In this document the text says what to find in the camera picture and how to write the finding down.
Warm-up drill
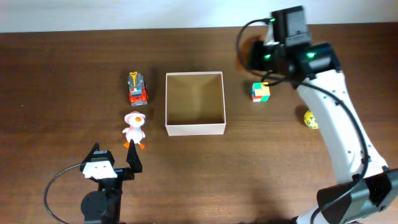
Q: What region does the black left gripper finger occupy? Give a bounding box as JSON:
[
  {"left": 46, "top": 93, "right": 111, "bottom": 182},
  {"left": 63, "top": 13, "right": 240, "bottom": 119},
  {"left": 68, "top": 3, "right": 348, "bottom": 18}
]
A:
[
  {"left": 83, "top": 142, "right": 100, "bottom": 162},
  {"left": 126, "top": 139, "right": 142, "bottom": 173}
]

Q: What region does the multicolour puzzle cube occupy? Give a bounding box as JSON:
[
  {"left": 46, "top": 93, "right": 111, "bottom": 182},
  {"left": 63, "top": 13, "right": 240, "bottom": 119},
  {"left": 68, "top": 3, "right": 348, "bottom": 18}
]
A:
[{"left": 251, "top": 82, "right": 271, "bottom": 103}]

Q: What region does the red grey toy truck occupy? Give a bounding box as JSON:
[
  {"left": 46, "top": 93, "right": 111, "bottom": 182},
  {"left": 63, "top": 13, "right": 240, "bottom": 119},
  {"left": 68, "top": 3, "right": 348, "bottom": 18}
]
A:
[{"left": 127, "top": 72, "right": 148, "bottom": 106}]

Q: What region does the brown plush toy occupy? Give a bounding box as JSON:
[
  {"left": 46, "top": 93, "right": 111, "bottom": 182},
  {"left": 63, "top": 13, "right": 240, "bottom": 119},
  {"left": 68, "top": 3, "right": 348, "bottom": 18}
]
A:
[{"left": 235, "top": 34, "right": 264, "bottom": 77}]

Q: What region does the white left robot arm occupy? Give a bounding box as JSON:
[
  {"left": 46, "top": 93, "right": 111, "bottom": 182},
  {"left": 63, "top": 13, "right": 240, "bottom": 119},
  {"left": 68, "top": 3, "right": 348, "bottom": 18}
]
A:
[{"left": 80, "top": 141, "right": 142, "bottom": 224}]

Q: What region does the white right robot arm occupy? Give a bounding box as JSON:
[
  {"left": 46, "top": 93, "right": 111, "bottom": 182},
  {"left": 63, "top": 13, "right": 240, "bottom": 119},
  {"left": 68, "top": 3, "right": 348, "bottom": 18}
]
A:
[{"left": 244, "top": 6, "right": 397, "bottom": 223}]

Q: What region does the white pink toy duck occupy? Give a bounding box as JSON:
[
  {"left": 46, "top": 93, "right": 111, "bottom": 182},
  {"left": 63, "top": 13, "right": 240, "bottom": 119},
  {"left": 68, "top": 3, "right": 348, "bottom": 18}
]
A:
[{"left": 122, "top": 111, "right": 146, "bottom": 149}]

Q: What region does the yellow ball with dots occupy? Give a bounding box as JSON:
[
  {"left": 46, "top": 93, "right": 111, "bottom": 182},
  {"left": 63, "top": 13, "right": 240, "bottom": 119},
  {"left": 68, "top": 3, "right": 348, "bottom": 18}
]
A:
[{"left": 303, "top": 110, "right": 318, "bottom": 129}]

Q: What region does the white cardboard box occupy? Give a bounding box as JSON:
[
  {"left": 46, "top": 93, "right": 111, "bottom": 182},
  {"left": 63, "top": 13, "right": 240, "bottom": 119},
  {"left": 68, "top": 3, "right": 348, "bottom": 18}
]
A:
[{"left": 165, "top": 72, "right": 226, "bottom": 136}]

